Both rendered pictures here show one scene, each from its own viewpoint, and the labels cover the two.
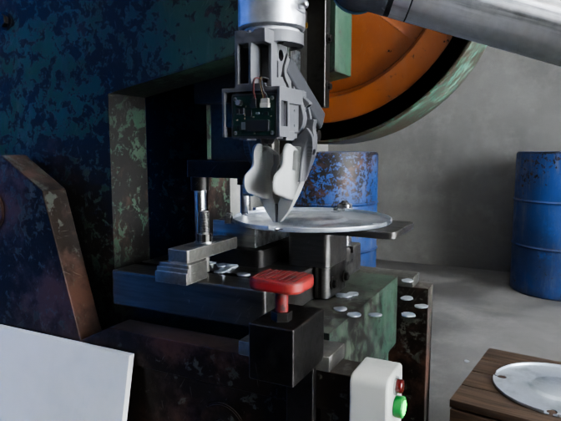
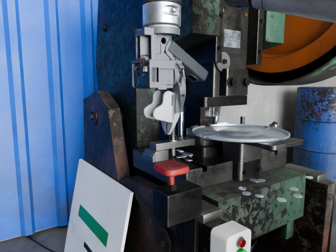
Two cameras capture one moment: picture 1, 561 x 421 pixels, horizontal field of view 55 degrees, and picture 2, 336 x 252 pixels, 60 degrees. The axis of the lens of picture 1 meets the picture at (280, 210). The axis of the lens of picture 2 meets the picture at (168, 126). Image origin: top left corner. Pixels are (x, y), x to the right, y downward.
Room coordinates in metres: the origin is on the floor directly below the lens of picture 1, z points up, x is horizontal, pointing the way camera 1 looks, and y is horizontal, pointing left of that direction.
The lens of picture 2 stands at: (0.10, -0.29, 0.94)
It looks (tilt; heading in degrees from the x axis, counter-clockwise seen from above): 9 degrees down; 29
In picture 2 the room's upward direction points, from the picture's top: straight up
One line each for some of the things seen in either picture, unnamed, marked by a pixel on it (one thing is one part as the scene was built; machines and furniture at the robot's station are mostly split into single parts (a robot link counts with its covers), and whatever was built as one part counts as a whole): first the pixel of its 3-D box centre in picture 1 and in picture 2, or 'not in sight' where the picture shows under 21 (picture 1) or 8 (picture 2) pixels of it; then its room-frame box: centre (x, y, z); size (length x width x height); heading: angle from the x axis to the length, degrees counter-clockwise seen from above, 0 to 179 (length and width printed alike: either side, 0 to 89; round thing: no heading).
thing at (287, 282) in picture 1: (281, 305); (171, 180); (0.64, 0.00, 0.72); 0.07 x 0.06 x 0.08; 63
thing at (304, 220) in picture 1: (311, 218); (239, 131); (0.98, -0.06, 0.78); 0.29 x 0.29 x 0.01
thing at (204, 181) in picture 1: (249, 174); (210, 103); (1.04, 0.06, 0.86); 0.20 x 0.16 x 0.05; 153
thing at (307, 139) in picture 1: (295, 144); (175, 91); (0.63, -0.02, 0.92); 0.05 x 0.02 x 0.09; 63
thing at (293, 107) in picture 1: (269, 89); (159, 60); (0.62, 0.01, 0.98); 0.09 x 0.08 x 0.12; 153
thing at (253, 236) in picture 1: (254, 227); (211, 134); (1.04, 0.05, 0.76); 0.15 x 0.09 x 0.05; 153
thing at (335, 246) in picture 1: (336, 256); (250, 156); (0.96, -0.10, 0.72); 0.25 x 0.14 x 0.14; 63
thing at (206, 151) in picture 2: (250, 246); (209, 144); (1.04, 0.06, 0.72); 0.20 x 0.16 x 0.03; 153
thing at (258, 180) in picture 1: (259, 183); (156, 112); (0.63, 0.02, 0.87); 0.06 x 0.03 x 0.09; 153
